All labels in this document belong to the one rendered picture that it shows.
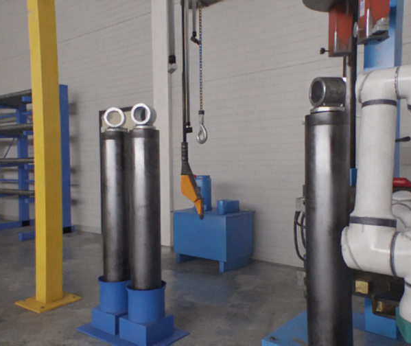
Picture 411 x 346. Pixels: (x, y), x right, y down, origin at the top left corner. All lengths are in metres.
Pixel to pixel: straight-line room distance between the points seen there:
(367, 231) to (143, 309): 1.81
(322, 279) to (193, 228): 2.88
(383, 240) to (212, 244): 3.28
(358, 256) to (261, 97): 3.75
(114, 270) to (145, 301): 0.37
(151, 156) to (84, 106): 4.93
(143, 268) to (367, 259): 1.71
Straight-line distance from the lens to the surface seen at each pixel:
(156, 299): 2.95
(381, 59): 2.93
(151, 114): 2.86
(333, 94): 2.11
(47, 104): 3.87
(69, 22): 8.27
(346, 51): 2.72
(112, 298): 3.18
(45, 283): 3.96
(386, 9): 2.43
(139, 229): 2.84
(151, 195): 2.81
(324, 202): 2.05
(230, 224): 4.59
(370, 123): 1.63
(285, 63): 5.04
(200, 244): 4.79
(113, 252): 3.11
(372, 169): 1.59
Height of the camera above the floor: 1.24
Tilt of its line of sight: 2 degrees down
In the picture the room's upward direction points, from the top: 1 degrees counter-clockwise
